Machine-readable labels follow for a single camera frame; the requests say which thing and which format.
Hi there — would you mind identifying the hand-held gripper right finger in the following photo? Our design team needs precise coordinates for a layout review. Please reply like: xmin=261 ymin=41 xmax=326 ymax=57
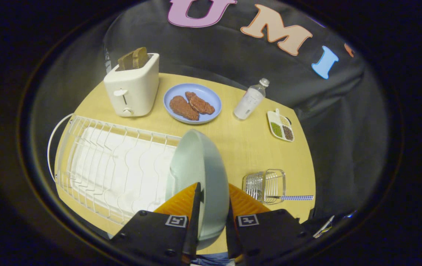
xmin=225 ymin=184 xmax=311 ymax=264

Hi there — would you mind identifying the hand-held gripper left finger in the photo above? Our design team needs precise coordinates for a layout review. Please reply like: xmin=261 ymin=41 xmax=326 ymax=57
xmin=110 ymin=182 xmax=202 ymax=264

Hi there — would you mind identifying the pale green plate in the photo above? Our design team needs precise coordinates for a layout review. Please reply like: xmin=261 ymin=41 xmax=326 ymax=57
xmin=165 ymin=129 xmax=230 ymax=250

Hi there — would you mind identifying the clear wire basket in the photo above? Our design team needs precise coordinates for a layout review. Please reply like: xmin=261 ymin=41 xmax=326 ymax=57
xmin=242 ymin=169 xmax=286 ymax=205

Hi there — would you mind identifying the spoon with blue checkered handle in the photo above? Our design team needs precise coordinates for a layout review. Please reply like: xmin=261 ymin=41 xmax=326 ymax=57
xmin=269 ymin=195 xmax=314 ymax=201

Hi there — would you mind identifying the white wire dish rack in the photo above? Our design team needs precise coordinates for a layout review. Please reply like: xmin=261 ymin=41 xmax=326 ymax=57
xmin=47 ymin=113 xmax=182 ymax=225

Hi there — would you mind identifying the blue plate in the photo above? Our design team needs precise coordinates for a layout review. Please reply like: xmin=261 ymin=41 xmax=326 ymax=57
xmin=163 ymin=83 xmax=222 ymax=125

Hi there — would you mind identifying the brown meat patty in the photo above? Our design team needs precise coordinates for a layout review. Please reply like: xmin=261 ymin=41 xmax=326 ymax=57
xmin=169 ymin=95 xmax=200 ymax=121
xmin=185 ymin=91 xmax=215 ymax=115

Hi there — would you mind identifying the white divided tray with beans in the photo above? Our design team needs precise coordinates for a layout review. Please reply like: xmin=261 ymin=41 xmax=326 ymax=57
xmin=267 ymin=108 xmax=295 ymax=142

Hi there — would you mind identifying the clear plastic bottle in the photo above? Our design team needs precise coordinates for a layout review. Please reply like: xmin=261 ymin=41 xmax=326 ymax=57
xmin=234 ymin=78 xmax=270 ymax=120

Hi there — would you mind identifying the white toaster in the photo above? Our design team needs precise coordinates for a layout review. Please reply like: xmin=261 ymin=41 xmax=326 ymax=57
xmin=104 ymin=53 xmax=160 ymax=117

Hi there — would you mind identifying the brown toast slice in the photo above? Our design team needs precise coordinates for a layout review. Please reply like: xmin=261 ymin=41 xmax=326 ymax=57
xmin=118 ymin=51 xmax=135 ymax=71
xmin=132 ymin=47 xmax=148 ymax=69

